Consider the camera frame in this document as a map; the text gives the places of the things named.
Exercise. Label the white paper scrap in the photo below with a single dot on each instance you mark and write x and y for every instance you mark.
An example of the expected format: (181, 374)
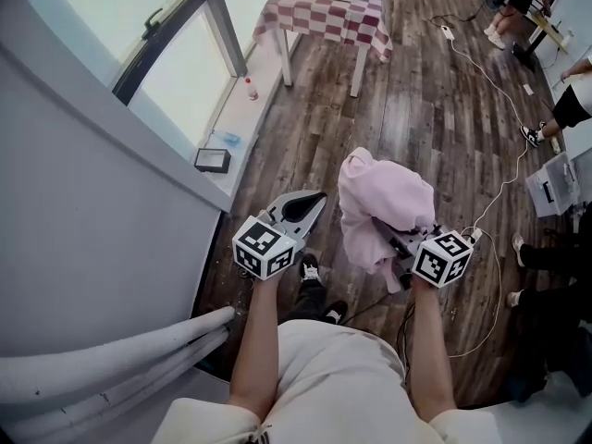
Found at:
(528, 89)

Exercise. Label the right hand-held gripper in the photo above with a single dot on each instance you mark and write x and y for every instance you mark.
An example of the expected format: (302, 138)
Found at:
(439, 259)

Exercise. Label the person's black trousers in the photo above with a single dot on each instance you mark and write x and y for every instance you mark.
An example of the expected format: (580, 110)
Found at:
(310, 299)

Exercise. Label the white table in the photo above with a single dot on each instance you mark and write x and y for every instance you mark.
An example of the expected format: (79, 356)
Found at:
(287, 63)

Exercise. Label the small dark tray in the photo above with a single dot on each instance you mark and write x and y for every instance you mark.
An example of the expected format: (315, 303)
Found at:
(212, 167)

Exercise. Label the black window frame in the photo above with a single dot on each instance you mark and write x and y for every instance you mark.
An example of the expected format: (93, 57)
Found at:
(229, 21)

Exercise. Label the light wooden side table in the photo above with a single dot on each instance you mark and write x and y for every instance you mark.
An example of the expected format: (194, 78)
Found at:
(552, 30)

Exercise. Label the person's left forearm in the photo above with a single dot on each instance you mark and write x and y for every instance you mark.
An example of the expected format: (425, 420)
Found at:
(256, 331)

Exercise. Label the white insulated pipe bundle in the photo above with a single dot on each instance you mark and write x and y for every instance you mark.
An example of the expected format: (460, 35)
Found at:
(92, 363)

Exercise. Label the red-capped bottle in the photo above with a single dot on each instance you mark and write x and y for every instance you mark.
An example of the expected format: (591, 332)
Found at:
(251, 90)

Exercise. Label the person's cream shirt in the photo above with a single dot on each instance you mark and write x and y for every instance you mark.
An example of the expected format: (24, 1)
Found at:
(333, 377)

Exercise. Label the clear plastic bin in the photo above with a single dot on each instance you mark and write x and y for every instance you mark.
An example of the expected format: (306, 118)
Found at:
(555, 185)

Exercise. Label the white power strip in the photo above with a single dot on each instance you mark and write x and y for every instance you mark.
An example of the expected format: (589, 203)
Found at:
(447, 33)
(472, 236)

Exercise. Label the pink clothes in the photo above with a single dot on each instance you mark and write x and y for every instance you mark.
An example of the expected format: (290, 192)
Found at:
(384, 188)

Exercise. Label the clear plastic bottle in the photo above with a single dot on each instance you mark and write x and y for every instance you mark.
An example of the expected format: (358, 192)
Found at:
(227, 138)

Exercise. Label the small white floor item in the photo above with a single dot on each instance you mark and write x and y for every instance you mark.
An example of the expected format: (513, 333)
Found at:
(555, 144)

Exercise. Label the person's black sneaker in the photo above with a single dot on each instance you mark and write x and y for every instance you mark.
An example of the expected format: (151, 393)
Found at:
(310, 266)
(336, 312)

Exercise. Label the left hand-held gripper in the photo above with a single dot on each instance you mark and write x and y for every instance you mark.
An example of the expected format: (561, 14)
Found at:
(263, 248)

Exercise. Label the red white checked tablecloth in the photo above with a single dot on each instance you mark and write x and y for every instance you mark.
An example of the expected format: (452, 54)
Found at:
(324, 16)

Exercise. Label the person's right forearm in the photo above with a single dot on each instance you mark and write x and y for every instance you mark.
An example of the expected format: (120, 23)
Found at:
(427, 340)

